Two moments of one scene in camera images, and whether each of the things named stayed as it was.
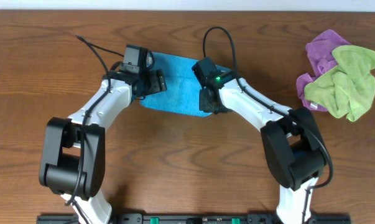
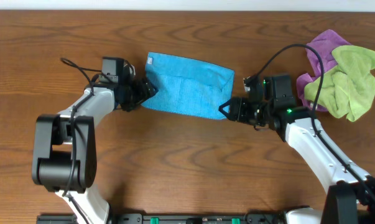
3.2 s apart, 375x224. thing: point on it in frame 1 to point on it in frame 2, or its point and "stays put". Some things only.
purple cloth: x=319 y=50 stays put
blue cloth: x=183 y=85 stays put
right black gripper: x=204 y=107 to x=237 y=111
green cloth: x=349 y=89 stays put
